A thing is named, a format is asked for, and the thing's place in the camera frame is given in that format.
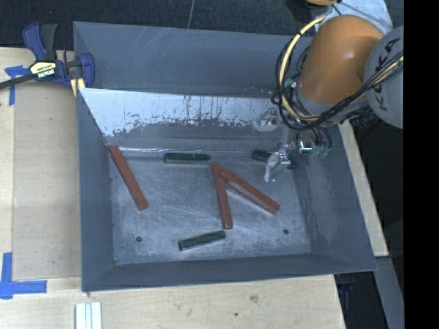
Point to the dark green flat block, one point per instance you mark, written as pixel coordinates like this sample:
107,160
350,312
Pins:
187,157
202,240
260,155

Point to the black cylinder on white bracket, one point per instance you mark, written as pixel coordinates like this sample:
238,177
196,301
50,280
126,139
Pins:
365,119

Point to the grey metal bin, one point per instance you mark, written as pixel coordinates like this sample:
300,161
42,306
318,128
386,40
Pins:
192,63

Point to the red-brown flat block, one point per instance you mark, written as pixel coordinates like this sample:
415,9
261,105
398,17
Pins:
128,177
222,197
252,192

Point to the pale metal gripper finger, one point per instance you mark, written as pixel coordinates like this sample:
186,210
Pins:
269,168
278,170

